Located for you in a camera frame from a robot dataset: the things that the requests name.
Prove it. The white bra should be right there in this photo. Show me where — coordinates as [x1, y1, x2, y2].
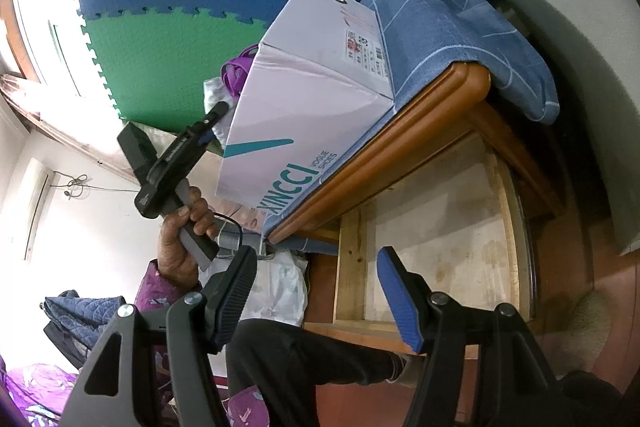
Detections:
[202, 76, 241, 153]

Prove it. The wooden drawer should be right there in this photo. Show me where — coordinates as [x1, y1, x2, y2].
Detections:
[304, 134, 536, 352]

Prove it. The person's left hand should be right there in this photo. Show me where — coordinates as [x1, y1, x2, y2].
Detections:
[155, 184, 222, 293]

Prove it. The purple floral sleeve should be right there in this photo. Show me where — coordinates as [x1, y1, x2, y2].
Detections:
[134, 259, 202, 312]

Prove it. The white plastic bag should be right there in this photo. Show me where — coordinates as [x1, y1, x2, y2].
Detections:
[199, 248, 310, 327]

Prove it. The black trouser leg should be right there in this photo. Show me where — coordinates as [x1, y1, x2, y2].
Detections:
[226, 319, 406, 426]

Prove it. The blue quilted jacket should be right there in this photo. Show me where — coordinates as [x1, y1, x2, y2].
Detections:
[40, 291, 126, 369]

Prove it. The green foam mat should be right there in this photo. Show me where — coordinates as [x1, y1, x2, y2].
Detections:
[82, 8, 267, 132]

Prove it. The purple bedding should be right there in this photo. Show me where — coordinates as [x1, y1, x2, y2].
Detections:
[1, 360, 77, 426]

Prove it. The white shoe box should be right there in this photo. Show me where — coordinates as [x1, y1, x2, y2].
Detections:
[216, 0, 394, 215]

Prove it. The wooden nightstand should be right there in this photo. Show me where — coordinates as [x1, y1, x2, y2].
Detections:
[268, 63, 564, 351]

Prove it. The blue checked cloth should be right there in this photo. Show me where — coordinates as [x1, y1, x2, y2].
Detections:
[262, 0, 563, 244]

